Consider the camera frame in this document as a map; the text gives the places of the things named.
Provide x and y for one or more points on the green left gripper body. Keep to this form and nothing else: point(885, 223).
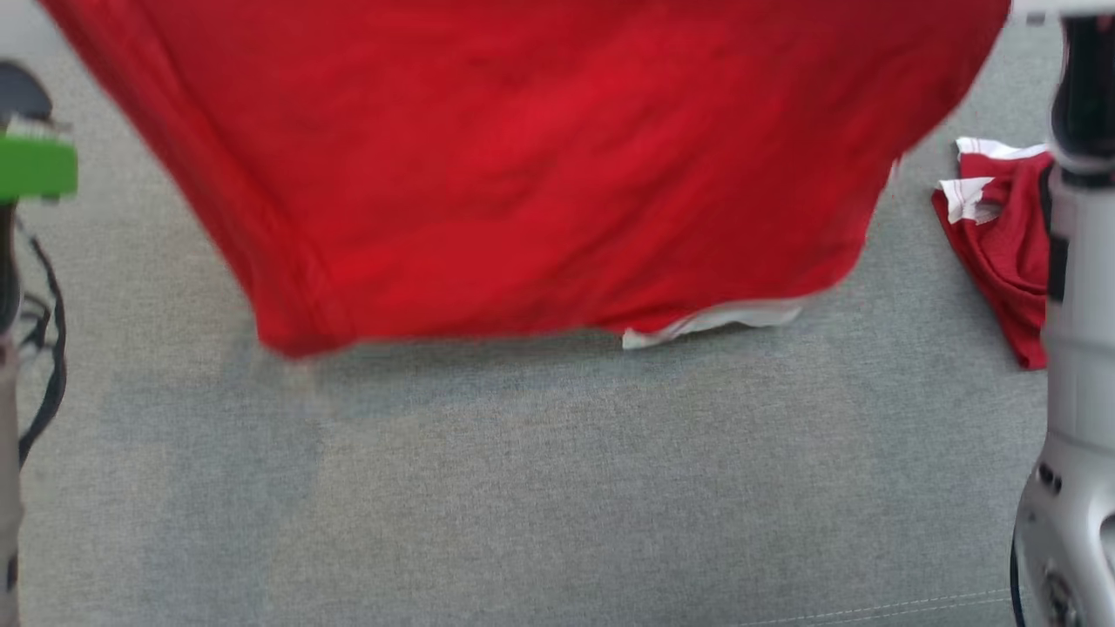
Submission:
point(35, 165)

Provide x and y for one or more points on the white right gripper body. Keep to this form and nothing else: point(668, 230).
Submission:
point(1063, 9)

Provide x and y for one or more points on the red shorts with white stripe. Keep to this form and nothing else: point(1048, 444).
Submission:
point(1002, 244)

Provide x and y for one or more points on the red and white shirt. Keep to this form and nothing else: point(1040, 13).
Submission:
point(523, 174)

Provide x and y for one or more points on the grey fabric sofa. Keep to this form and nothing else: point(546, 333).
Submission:
point(523, 479)

